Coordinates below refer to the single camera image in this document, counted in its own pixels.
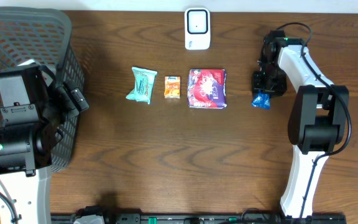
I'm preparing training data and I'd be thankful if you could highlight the blue Oreo cookie pack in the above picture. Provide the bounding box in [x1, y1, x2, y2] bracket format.
[251, 90, 270, 110]

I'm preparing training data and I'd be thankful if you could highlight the red purple pad pack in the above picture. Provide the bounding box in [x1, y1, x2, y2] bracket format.
[187, 69, 227, 109]

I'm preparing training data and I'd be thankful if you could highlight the green wet wipes pack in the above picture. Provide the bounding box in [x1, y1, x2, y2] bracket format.
[126, 67, 158, 105]

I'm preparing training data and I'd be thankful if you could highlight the orange tissue pack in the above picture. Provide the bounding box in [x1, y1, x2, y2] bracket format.
[164, 77, 181, 99]

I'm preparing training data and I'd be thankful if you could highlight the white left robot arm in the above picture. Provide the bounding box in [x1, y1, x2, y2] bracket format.
[0, 63, 89, 223]

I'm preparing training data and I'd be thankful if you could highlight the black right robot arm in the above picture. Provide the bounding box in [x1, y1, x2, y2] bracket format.
[252, 28, 351, 221]

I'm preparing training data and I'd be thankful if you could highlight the white barcode scanner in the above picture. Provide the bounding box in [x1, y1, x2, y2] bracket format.
[184, 7, 211, 50]

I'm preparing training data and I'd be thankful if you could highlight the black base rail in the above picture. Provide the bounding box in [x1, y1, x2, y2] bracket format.
[51, 206, 347, 224]

